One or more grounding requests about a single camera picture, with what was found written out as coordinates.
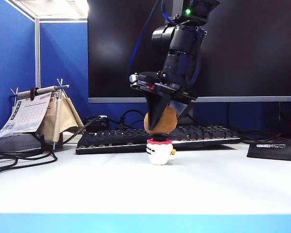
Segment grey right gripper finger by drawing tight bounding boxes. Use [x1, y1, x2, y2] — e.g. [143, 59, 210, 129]
[169, 99, 194, 120]

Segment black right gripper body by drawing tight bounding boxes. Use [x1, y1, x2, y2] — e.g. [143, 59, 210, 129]
[129, 71, 197, 104]

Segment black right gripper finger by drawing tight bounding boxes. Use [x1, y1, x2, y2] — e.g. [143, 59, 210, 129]
[145, 93, 172, 131]

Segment brown fuzzy kiwi fruit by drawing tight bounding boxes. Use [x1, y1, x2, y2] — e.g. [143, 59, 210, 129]
[144, 105, 178, 136]

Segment black flat device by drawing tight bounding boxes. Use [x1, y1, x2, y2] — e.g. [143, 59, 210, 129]
[0, 133, 43, 156]

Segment grey monitor stand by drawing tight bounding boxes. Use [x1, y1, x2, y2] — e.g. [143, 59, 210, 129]
[174, 102, 194, 126]

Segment small white toy cup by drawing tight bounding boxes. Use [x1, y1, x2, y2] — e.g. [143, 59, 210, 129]
[146, 135, 177, 166]

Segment black mechanical keyboard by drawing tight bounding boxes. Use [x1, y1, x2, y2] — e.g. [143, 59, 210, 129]
[76, 124, 243, 155]

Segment black power adapter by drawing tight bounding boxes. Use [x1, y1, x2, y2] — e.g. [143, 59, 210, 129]
[83, 116, 112, 133]

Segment large black computer monitor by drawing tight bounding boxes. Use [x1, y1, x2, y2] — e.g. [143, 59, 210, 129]
[87, 0, 291, 104]

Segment beige tent-shaped desk calendar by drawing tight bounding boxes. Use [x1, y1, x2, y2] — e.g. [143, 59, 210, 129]
[0, 78, 85, 150]

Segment black mouse pad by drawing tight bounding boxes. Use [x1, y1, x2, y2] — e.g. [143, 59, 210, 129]
[246, 139, 291, 162]

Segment looped black cable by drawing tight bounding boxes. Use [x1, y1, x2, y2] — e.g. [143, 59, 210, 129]
[111, 109, 151, 132]

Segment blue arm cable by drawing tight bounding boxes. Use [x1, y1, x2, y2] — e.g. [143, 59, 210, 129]
[126, 0, 161, 79]

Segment black cable with silver plug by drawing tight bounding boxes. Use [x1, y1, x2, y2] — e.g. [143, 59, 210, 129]
[63, 115, 108, 144]

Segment thin black monitor cables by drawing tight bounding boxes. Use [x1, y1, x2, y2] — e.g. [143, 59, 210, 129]
[226, 102, 291, 144]

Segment aluminium partition post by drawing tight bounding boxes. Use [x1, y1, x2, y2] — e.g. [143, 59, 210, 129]
[34, 18, 42, 89]

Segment black cable bundle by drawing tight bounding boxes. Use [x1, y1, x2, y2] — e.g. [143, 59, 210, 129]
[0, 132, 59, 178]

